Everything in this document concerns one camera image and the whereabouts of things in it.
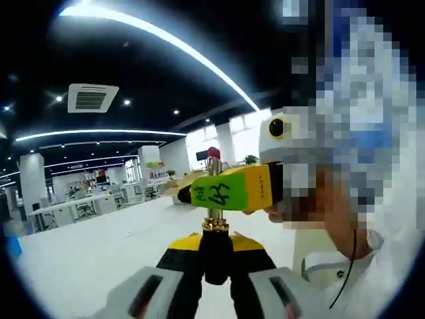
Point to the blue plastic box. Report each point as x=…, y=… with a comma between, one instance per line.
x=14, y=247

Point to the row of white office desks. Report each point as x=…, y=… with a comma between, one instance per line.
x=66, y=204

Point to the black monitor on stand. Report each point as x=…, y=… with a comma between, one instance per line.
x=201, y=155

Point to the ceiling air conditioner vent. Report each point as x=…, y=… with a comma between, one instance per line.
x=93, y=98

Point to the black gold lipstick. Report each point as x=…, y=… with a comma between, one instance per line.
x=216, y=259

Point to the curved ceiling light strip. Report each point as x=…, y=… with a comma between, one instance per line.
x=99, y=132

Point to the potted green plant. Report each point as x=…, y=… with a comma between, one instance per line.
x=250, y=159
x=171, y=172

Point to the person's right hand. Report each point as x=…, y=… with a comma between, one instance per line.
x=277, y=214

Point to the long straight ceiling light strip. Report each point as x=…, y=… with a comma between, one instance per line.
x=186, y=43

